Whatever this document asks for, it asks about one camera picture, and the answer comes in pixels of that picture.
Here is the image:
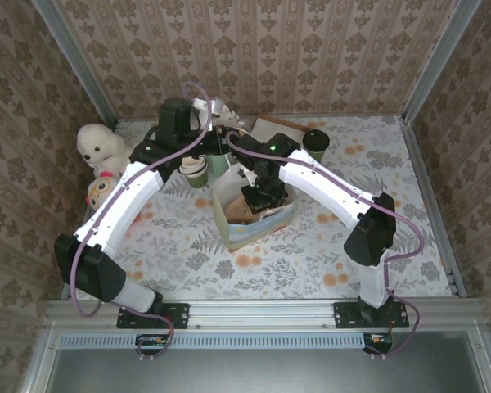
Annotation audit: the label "stack of paper cups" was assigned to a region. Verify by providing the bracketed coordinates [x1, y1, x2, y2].
[178, 157, 209, 190]

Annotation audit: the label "green paper coffee cup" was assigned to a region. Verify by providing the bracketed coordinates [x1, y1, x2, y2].
[305, 145, 331, 164]

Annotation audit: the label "black coffee cup lid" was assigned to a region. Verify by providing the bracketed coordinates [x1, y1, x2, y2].
[302, 129, 331, 153]

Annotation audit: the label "paper bag with sky print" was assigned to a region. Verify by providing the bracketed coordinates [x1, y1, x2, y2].
[210, 163, 300, 253]

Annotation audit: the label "white paper napkins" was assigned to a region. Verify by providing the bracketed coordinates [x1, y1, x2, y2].
[253, 119, 300, 138]

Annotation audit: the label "brown cardboard napkin tray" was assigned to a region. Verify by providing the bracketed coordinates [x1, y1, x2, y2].
[251, 115, 313, 141]

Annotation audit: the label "white wrapped straw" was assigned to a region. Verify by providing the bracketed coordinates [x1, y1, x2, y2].
[227, 104, 246, 128]
[210, 97, 230, 124]

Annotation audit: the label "white plush dog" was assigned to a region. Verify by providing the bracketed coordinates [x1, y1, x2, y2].
[76, 124, 141, 178]

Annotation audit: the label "doll with glasses striped shirt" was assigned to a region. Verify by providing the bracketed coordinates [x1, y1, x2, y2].
[85, 170, 122, 212]

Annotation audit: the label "grey metal panel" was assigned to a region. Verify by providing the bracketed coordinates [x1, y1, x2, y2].
[22, 323, 491, 393]

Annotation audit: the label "aluminium frame post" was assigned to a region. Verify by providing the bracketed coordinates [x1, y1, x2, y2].
[400, 0, 483, 124]
[31, 0, 119, 128]

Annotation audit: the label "aluminium mounting rail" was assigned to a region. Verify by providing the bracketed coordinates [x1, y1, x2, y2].
[44, 298, 488, 328]

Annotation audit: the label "aluminium side rail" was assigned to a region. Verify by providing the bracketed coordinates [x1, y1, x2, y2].
[399, 115, 467, 298]

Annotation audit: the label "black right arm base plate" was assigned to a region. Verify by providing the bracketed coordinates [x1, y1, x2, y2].
[333, 301, 410, 330]

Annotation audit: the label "grey slotted cable duct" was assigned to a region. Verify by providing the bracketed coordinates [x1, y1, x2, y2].
[59, 332, 372, 350]

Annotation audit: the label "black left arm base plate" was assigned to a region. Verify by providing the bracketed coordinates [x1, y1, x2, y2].
[117, 301, 190, 331]

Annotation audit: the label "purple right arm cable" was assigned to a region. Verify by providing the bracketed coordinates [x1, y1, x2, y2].
[225, 130, 426, 359]

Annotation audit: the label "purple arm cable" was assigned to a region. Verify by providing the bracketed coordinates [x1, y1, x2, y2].
[68, 81, 241, 362]
[225, 130, 426, 359]

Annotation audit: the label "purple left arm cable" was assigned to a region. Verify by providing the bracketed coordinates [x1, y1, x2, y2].
[68, 81, 241, 362]

